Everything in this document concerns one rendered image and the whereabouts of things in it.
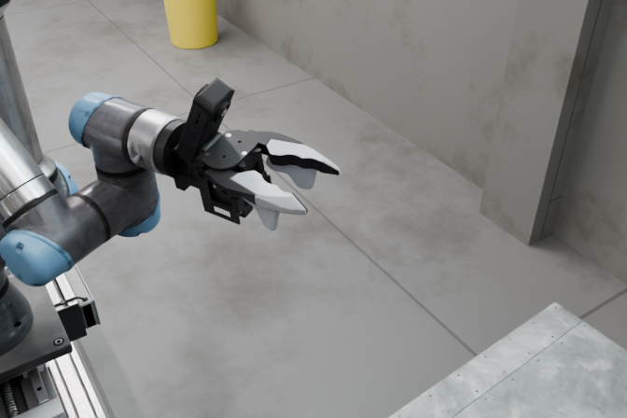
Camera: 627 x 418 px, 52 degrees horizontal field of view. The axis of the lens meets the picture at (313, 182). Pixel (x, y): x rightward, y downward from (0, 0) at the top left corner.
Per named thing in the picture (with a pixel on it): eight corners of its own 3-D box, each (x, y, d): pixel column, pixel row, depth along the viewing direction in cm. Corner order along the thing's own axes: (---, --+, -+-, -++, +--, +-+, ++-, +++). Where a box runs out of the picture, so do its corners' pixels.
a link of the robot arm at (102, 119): (114, 133, 91) (104, 78, 86) (174, 155, 86) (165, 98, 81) (71, 159, 85) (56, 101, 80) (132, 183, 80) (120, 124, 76)
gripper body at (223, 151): (278, 188, 79) (202, 161, 84) (271, 132, 74) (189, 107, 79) (242, 228, 74) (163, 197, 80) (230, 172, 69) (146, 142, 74)
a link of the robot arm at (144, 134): (161, 98, 80) (116, 132, 75) (190, 106, 78) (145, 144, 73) (174, 145, 85) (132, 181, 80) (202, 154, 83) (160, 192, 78)
